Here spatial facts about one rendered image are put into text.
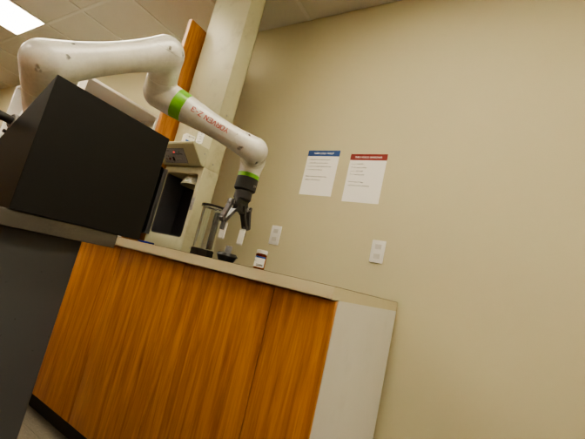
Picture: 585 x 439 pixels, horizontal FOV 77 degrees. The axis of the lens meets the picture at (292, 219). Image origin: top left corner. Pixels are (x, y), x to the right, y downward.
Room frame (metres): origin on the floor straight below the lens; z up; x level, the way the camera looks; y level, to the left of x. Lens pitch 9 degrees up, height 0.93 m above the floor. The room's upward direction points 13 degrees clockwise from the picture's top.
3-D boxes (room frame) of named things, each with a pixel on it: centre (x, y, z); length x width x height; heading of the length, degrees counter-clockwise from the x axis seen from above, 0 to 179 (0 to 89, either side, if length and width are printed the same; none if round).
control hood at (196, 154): (1.98, 0.70, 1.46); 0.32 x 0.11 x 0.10; 56
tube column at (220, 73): (2.13, 0.59, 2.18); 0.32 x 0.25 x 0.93; 56
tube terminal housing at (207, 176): (2.13, 0.60, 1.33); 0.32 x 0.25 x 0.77; 56
